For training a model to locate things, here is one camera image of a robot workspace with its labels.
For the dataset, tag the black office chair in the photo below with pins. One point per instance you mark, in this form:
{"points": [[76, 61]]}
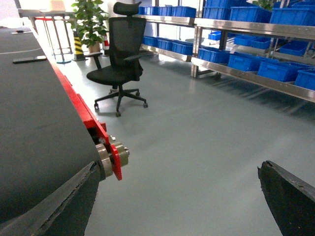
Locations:
{"points": [[125, 38]]}

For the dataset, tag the black conveyor belt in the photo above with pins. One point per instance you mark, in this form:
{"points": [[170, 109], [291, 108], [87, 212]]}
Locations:
{"points": [[43, 141]]}

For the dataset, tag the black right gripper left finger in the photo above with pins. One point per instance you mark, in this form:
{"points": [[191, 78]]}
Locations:
{"points": [[65, 212]]}

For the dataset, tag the yellow black traffic cone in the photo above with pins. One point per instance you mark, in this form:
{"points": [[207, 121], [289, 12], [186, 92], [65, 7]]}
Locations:
{"points": [[78, 52]]}

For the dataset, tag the green potted plant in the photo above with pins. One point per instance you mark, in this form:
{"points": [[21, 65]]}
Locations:
{"points": [[90, 23]]}

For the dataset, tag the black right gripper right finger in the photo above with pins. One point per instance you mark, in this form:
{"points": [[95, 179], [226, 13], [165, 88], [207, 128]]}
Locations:
{"points": [[291, 200]]}

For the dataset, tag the red white traffic cone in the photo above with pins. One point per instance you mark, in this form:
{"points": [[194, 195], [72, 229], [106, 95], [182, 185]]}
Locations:
{"points": [[105, 46]]}

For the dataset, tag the conveyor end roller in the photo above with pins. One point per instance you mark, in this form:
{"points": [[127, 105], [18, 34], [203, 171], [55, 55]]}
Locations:
{"points": [[110, 157]]}

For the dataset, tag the red conveyor side frame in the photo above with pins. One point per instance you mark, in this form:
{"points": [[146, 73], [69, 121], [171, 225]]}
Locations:
{"points": [[90, 121]]}

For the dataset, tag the stainless steel shelf rack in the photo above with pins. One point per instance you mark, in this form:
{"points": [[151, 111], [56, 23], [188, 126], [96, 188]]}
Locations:
{"points": [[275, 31]]}

